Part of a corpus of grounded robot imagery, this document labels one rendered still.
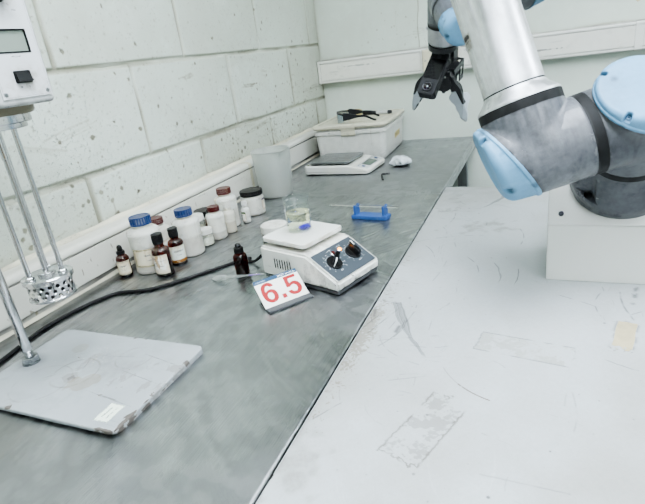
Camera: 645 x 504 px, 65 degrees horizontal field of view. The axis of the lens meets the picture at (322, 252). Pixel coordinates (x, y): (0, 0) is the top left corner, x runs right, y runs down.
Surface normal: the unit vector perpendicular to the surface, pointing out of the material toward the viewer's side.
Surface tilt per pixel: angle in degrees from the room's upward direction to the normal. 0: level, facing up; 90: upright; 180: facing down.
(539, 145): 75
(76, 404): 0
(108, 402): 0
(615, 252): 90
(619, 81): 42
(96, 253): 90
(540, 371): 0
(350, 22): 90
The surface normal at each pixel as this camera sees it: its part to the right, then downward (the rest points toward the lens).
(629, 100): -0.24, -0.43
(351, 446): -0.12, -0.92
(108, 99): 0.92, 0.03
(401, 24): -0.37, 0.39
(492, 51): -0.55, 0.24
